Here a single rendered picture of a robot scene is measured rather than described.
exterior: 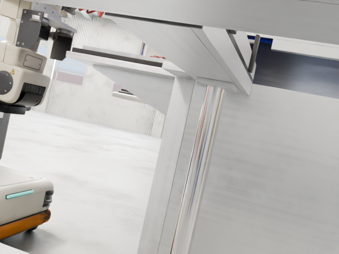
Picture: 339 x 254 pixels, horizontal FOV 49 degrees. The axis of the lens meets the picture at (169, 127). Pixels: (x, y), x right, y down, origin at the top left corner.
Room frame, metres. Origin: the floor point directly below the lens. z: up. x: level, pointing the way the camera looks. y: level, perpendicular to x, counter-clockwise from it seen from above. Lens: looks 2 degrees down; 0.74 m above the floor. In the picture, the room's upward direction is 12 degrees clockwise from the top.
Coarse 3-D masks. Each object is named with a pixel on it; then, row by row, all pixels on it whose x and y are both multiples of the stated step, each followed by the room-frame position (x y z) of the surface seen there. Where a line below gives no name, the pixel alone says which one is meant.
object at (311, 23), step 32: (32, 0) 0.46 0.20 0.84; (64, 0) 0.43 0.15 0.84; (96, 0) 0.40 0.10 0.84; (128, 0) 0.37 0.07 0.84; (160, 0) 0.35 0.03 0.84; (192, 0) 0.33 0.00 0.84; (224, 0) 0.31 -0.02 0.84; (256, 0) 0.30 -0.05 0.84; (288, 0) 0.28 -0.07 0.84; (320, 0) 0.27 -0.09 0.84; (256, 32) 0.39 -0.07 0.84; (288, 32) 0.36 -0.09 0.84; (320, 32) 0.34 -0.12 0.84
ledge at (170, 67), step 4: (164, 64) 1.02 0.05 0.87; (168, 64) 1.01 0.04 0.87; (172, 64) 1.01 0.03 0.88; (164, 68) 1.02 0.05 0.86; (168, 68) 1.01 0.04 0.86; (172, 68) 1.01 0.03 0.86; (176, 68) 1.01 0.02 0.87; (172, 72) 1.06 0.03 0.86; (176, 72) 1.04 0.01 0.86; (180, 72) 1.02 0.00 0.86; (184, 72) 1.00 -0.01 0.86; (180, 76) 1.12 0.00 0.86; (184, 76) 1.10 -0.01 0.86; (188, 76) 1.07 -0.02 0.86
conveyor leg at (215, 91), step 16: (208, 80) 0.87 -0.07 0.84; (208, 96) 0.89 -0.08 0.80; (224, 96) 0.90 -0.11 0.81; (208, 112) 0.89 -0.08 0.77; (208, 128) 0.89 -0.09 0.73; (208, 144) 0.89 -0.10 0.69; (192, 160) 0.90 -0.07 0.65; (208, 160) 0.89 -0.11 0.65; (192, 176) 0.89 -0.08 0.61; (192, 192) 0.89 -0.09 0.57; (192, 208) 0.89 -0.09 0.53; (176, 224) 0.91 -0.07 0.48; (192, 224) 0.89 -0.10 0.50; (176, 240) 0.89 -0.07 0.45; (192, 240) 0.90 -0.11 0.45
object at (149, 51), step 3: (147, 45) 2.32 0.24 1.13; (147, 48) 2.32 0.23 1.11; (150, 48) 2.31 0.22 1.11; (147, 51) 2.31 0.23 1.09; (150, 51) 2.30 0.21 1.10; (153, 51) 2.29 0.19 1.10; (144, 54) 2.32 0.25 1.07; (147, 54) 2.31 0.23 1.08; (150, 54) 2.30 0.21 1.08; (153, 54) 2.29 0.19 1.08; (156, 54) 2.28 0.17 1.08; (159, 54) 2.27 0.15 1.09
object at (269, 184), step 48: (192, 96) 1.13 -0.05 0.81; (240, 96) 1.09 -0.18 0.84; (288, 96) 1.05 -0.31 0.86; (192, 144) 1.12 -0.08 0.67; (240, 144) 1.08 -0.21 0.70; (288, 144) 1.04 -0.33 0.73; (336, 144) 1.01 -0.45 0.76; (240, 192) 1.07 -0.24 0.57; (288, 192) 1.04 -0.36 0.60; (336, 192) 1.00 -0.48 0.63; (240, 240) 1.06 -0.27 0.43; (288, 240) 1.03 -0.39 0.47; (336, 240) 0.99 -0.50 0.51
